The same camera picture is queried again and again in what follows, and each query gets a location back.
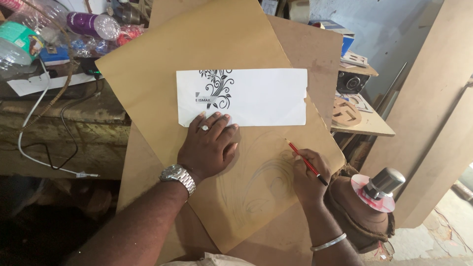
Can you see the flat wooden cutout piece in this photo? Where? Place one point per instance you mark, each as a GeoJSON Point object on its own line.
{"type": "Point", "coordinates": [354, 58]}

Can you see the purple label plastic bottle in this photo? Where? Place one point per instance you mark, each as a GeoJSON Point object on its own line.
{"type": "Point", "coordinates": [90, 25]}

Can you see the roll of tape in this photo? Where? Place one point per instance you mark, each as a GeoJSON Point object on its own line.
{"type": "Point", "coordinates": [300, 11]}

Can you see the red plastic bag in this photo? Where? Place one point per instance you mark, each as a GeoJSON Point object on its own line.
{"type": "Point", "coordinates": [128, 35]}

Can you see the green label plastic bottle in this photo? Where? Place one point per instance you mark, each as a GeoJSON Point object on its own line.
{"type": "Point", "coordinates": [18, 44]}

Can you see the thin metal rod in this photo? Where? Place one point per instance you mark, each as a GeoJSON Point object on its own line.
{"type": "Point", "coordinates": [391, 85]}

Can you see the clear plastic bottle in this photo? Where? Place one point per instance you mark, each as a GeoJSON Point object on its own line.
{"type": "Point", "coordinates": [37, 14]}

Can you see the person's right hand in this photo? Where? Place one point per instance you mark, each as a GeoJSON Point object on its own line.
{"type": "Point", "coordinates": [310, 181]}

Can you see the round carved wooden piece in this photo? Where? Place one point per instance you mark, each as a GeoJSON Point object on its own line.
{"type": "Point", "coordinates": [345, 112]}

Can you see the wooden side table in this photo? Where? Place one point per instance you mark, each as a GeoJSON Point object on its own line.
{"type": "Point", "coordinates": [373, 123]}

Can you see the brown kraft paper sheet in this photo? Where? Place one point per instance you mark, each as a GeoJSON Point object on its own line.
{"type": "Point", "coordinates": [207, 51]}

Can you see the person's beige garment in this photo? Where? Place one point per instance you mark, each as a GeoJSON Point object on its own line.
{"type": "Point", "coordinates": [210, 260]}

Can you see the pink and white disc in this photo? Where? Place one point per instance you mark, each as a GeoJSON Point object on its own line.
{"type": "Point", "coordinates": [377, 205]}

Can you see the black charger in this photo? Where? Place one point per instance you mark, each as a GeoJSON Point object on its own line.
{"type": "Point", "coordinates": [89, 68]}

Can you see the black speaker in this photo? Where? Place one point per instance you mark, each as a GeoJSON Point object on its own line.
{"type": "Point", "coordinates": [351, 82]}

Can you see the brown fibreboard panel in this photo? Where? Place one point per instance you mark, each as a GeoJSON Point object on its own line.
{"type": "Point", "coordinates": [310, 48]}

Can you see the metal cylinder knob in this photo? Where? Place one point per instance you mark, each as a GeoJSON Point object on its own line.
{"type": "Point", "coordinates": [384, 183]}

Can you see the leaning fibreboard panels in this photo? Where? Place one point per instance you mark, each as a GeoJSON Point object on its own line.
{"type": "Point", "coordinates": [432, 111]}

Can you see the person's left hand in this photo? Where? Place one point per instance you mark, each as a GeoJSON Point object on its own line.
{"type": "Point", "coordinates": [207, 151]}

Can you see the silver bangle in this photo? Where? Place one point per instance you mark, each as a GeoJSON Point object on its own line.
{"type": "Point", "coordinates": [329, 243]}

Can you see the small blue box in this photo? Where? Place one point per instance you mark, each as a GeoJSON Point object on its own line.
{"type": "Point", "coordinates": [53, 56]}

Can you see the silver wristwatch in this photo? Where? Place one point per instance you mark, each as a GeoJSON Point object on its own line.
{"type": "Point", "coordinates": [178, 175]}

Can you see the white paper with floral print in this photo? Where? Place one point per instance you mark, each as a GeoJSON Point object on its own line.
{"type": "Point", "coordinates": [258, 98]}

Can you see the plain white paper sheet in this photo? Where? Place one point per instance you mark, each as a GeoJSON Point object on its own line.
{"type": "Point", "coordinates": [33, 85]}

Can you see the blue cardboard box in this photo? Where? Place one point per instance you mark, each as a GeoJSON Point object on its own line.
{"type": "Point", "coordinates": [345, 38]}

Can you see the red pencil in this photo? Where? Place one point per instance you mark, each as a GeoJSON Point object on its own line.
{"type": "Point", "coordinates": [297, 152]}

